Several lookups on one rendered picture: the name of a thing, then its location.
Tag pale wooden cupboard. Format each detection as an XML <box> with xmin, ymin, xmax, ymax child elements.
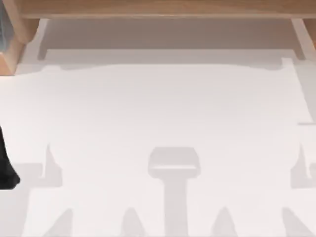
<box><xmin>0</xmin><ymin>0</ymin><xmax>316</xmax><ymax>76</ymax></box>

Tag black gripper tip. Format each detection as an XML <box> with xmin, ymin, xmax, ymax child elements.
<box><xmin>0</xmin><ymin>126</ymin><xmax>21</xmax><ymax>190</ymax></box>

